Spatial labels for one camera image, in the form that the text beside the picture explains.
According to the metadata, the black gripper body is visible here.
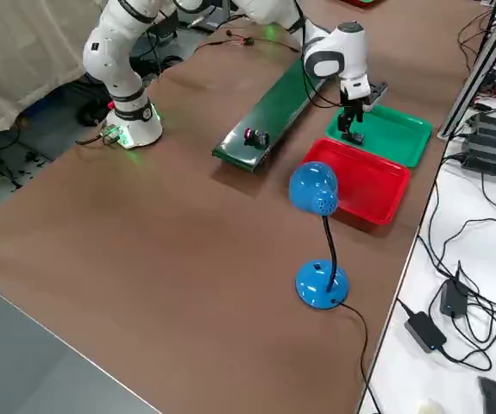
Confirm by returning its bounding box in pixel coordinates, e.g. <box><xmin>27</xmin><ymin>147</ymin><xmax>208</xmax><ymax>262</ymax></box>
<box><xmin>338</xmin><ymin>81</ymin><xmax>374</xmax><ymax>115</ymax></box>

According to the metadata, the green belt conveyor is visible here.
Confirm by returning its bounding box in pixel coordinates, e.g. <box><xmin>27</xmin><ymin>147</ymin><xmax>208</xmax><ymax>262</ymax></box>
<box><xmin>211</xmin><ymin>58</ymin><xmax>333</xmax><ymax>176</ymax></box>

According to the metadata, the large green plastic tray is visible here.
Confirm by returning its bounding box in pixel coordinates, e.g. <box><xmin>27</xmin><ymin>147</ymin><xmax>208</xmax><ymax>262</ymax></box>
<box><xmin>323</xmin><ymin>103</ymin><xmax>434</xmax><ymax>168</ymax></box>

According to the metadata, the red plastic tray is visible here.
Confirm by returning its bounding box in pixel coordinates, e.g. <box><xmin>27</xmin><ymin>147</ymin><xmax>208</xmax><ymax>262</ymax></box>
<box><xmin>298</xmin><ymin>137</ymin><xmax>411</xmax><ymax>228</ymax></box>

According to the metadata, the blue desk lamp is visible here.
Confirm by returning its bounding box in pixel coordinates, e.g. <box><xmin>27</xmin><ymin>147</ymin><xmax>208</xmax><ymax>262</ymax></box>
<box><xmin>289</xmin><ymin>161</ymin><xmax>353</xmax><ymax>311</ymax></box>

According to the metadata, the black finned power supply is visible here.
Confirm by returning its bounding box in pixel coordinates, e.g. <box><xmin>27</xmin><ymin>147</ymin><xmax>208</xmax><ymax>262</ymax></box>
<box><xmin>461</xmin><ymin>112</ymin><xmax>496</xmax><ymax>178</ymax></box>

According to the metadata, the grey black power adapter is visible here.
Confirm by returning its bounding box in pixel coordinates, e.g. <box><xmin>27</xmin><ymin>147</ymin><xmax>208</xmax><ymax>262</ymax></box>
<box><xmin>404</xmin><ymin>310</ymin><xmax>447</xmax><ymax>354</ymax></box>

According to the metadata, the white curtain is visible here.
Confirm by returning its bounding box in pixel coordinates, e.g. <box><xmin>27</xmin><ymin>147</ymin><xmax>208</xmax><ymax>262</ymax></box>
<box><xmin>0</xmin><ymin>0</ymin><xmax>110</xmax><ymax>143</ymax></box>

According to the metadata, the aluminium frame post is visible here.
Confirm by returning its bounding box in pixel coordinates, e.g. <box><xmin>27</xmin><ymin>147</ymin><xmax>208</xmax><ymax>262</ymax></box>
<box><xmin>436</xmin><ymin>0</ymin><xmax>496</xmax><ymax>139</ymax></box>

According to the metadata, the red black conveyor cable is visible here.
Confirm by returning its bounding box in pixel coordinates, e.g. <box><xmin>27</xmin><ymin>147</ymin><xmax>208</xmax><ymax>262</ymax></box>
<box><xmin>193</xmin><ymin>28</ymin><xmax>303</xmax><ymax>55</ymax></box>

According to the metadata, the black lamp cable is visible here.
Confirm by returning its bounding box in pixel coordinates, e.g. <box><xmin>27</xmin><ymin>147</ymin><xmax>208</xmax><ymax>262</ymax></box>
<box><xmin>337</xmin><ymin>301</ymin><xmax>380</xmax><ymax>414</ymax></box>

